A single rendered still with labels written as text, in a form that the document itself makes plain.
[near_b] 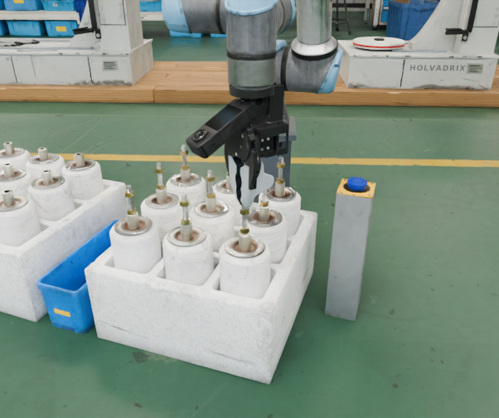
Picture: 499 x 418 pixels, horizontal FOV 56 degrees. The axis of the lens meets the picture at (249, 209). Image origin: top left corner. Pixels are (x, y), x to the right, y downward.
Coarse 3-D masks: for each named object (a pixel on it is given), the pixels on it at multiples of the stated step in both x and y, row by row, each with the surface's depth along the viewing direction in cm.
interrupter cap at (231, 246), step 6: (228, 240) 88; (234, 240) 88; (252, 240) 88; (258, 240) 88; (228, 246) 86; (234, 246) 86; (252, 246) 86; (258, 246) 86; (264, 246) 86; (228, 252) 84; (234, 252) 84; (240, 252) 84; (246, 252) 84; (252, 252) 84; (258, 252) 84; (240, 258) 83; (246, 258) 83
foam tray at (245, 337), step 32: (288, 256) 96; (96, 288) 93; (128, 288) 90; (160, 288) 88; (192, 288) 87; (288, 288) 92; (96, 320) 98; (128, 320) 94; (160, 320) 91; (192, 320) 88; (224, 320) 86; (256, 320) 83; (288, 320) 98; (160, 352) 96; (192, 352) 92; (224, 352) 89; (256, 352) 86
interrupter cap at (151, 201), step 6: (168, 192) 106; (150, 198) 103; (156, 198) 104; (168, 198) 104; (174, 198) 103; (150, 204) 101; (156, 204) 101; (162, 204) 101; (168, 204) 101; (174, 204) 101
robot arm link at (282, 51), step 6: (282, 42) 122; (276, 48) 121; (282, 48) 122; (288, 48) 122; (276, 54) 121; (282, 54) 121; (276, 60) 121; (282, 60) 121; (276, 66) 121; (282, 66) 121; (276, 72) 122; (282, 72) 121; (276, 78) 123; (282, 78) 122; (282, 84) 124
